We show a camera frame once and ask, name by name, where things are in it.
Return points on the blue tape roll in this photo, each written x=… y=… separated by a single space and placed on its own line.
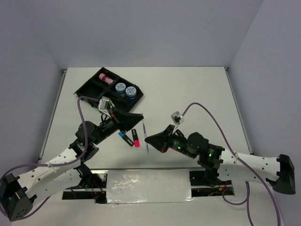
x=120 y=88
x=131 y=92

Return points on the blue highlighter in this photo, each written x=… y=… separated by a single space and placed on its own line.
x=126 y=138

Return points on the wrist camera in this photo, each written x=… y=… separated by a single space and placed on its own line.
x=177 y=118
x=104 y=105

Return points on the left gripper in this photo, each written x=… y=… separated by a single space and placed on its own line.
x=125 y=121

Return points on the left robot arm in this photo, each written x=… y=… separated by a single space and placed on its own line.
x=24 y=186

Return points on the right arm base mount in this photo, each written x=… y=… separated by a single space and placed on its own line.
x=205 y=187

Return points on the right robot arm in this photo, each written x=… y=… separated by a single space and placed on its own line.
x=221 y=164

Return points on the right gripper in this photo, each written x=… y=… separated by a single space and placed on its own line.
x=161 y=141

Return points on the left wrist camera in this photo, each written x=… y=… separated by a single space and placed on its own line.
x=104 y=105

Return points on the silver foil panel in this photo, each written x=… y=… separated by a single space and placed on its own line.
x=148 y=186

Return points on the pink cap glue bottle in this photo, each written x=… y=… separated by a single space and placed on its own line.
x=105 y=78

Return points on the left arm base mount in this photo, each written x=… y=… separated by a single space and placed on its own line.
x=92 y=186

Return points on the pink highlighter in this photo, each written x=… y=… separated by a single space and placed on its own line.
x=135 y=138

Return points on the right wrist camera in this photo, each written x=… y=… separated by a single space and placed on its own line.
x=177 y=118

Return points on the black compartment tray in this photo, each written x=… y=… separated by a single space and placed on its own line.
x=96 y=88

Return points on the blue white pen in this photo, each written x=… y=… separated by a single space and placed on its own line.
x=145 y=136

